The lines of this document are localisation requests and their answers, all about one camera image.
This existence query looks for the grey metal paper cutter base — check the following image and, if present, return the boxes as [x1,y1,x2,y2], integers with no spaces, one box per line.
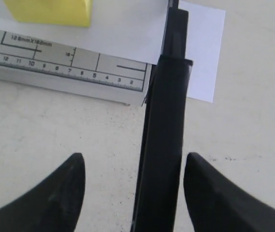
[0,30,152,105]

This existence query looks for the white paper strip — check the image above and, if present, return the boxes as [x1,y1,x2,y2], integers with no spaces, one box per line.
[0,0,226,102]

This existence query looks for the yellow cube block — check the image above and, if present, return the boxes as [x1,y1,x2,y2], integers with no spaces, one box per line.
[4,0,93,27]

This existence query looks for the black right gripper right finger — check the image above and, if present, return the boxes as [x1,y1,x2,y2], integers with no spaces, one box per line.
[183,152,275,232]

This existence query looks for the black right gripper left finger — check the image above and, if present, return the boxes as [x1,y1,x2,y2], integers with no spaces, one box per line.
[0,153,86,232]

